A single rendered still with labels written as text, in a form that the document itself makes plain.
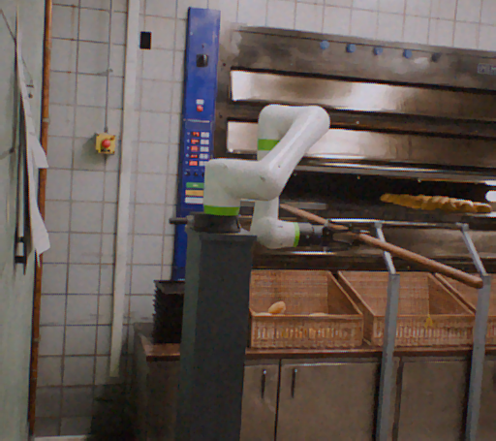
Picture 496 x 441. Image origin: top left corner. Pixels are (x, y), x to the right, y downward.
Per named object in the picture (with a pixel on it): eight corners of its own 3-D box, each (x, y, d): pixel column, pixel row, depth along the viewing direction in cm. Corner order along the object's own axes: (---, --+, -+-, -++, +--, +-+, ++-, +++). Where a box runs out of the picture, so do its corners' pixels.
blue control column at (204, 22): (126, 329, 544) (141, 48, 527) (146, 329, 549) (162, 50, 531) (164, 433, 359) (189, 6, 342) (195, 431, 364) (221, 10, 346)
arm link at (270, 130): (284, 103, 263) (297, 107, 274) (254, 102, 269) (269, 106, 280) (279, 151, 264) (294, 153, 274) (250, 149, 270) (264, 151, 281)
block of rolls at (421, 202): (377, 201, 465) (378, 192, 464) (441, 204, 478) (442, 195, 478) (423, 210, 407) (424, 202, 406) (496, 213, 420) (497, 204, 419)
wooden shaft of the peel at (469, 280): (484, 290, 196) (486, 279, 196) (476, 290, 195) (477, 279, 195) (285, 208, 359) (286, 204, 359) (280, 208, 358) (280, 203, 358)
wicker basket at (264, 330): (224, 321, 364) (228, 268, 361) (325, 320, 379) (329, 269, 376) (249, 349, 317) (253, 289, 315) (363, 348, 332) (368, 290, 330)
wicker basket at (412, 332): (331, 320, 380) (335, 269, 378) (424, 320, 395) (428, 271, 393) (371, 347, 333) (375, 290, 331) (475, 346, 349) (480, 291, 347)
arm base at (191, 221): (172, 232, 232) (173, 214, 231) (163, 226, 246) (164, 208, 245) (247, 234, 241) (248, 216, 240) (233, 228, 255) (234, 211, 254)
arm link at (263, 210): (262, 149, 265) (290, 152, 268) (254, 150, 276) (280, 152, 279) (253, 244, 266) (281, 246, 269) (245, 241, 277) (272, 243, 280)
